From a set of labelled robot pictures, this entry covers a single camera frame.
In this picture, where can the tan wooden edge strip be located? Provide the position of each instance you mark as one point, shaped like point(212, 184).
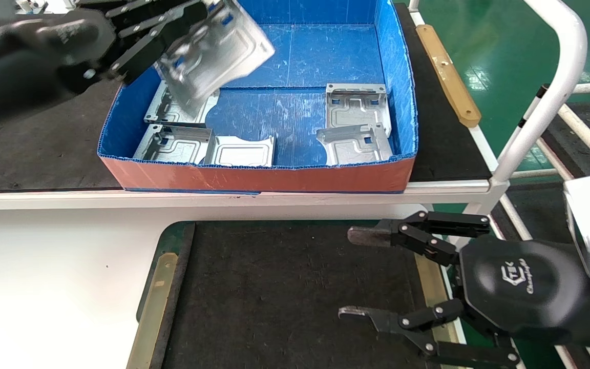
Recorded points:
point(448, 77)
point(154, 302)
point(430, 287)

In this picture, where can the blue orange corrugated plastic box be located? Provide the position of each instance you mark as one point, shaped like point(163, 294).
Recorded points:
point(305, 56)

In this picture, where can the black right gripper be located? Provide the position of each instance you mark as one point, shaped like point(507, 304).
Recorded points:
point(525, 287)

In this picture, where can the white table rim beam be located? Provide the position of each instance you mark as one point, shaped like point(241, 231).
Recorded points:
point(274, 200)

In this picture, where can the white rod black caps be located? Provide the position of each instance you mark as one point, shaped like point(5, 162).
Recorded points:
point(530, 110)

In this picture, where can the silver stamped metal bracket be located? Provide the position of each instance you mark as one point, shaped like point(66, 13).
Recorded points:
point(172, 146)
point(218, 51)
point(164, 114)
point(356, 107)
point(356, 148)
point(241, 154)

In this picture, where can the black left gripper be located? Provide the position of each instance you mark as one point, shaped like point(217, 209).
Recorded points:
point(34, 56)

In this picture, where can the grey background equipment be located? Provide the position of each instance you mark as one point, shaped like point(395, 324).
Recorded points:
point(31, 5)

